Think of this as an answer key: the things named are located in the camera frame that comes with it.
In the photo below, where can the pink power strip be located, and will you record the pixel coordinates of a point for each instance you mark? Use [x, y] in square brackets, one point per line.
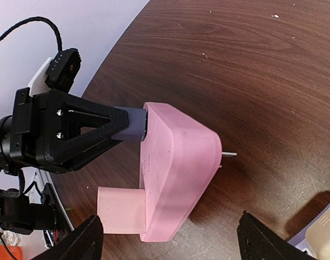
[178, 159]

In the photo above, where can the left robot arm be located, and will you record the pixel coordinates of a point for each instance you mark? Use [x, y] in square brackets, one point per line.
[17, 213]

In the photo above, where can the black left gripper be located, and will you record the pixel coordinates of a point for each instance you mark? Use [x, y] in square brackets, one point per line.
[59, 132]

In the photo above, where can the purple power strip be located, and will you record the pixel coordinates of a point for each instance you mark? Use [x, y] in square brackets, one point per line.
[299, 242]

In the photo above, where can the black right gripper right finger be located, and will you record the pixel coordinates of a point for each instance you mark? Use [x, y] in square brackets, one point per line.
[258, 242]

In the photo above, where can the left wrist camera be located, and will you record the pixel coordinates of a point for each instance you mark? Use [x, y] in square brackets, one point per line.
[56, 73]

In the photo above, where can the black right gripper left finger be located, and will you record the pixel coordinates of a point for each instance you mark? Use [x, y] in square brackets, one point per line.
[85, 242]

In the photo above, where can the pink small plug adapter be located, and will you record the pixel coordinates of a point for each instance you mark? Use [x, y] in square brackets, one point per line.
[122, 211]

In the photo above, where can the beige patterned cube plug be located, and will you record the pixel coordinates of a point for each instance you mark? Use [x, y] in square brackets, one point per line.
[317, 236]

